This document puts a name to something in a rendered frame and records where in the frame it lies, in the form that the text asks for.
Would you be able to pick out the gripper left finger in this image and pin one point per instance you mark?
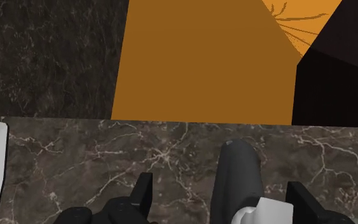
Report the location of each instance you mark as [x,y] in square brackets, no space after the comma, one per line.
[126,211]

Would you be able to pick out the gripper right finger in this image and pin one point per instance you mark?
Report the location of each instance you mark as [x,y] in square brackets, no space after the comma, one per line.
[305,208]

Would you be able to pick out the dark grey and white bottle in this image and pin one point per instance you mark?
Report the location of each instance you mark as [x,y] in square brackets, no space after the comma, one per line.
[237,173]

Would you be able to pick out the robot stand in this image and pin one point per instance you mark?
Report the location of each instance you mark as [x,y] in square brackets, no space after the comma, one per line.
[336,86]

